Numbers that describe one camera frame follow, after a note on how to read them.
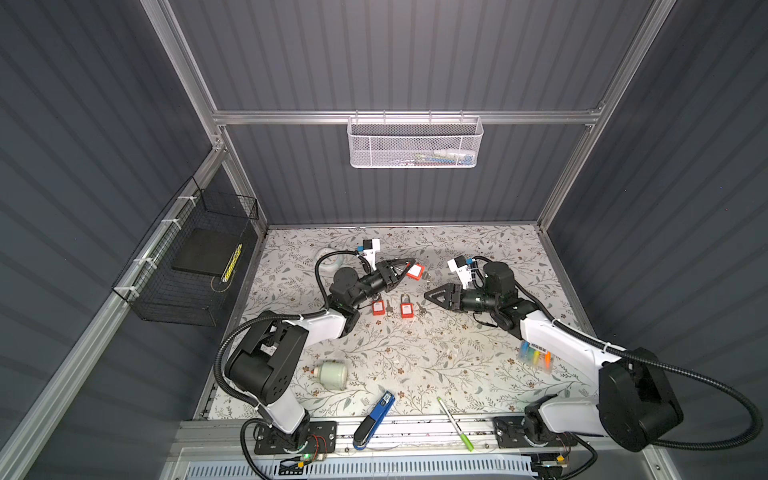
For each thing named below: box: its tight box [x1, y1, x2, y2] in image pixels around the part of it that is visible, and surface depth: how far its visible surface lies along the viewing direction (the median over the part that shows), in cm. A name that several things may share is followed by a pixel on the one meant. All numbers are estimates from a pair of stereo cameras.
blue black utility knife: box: [353, 391, 396, 450], surface depth 74 cm
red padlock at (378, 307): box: [372, 300, 385, 316], surface depth 98 cm
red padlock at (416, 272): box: [406, 263, 425, 281], surface depth 78 cm
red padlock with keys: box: [400, 293, 415, 319], surface depth 98 cm
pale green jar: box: [312, 362, 348, 390], surface depth 78 cm
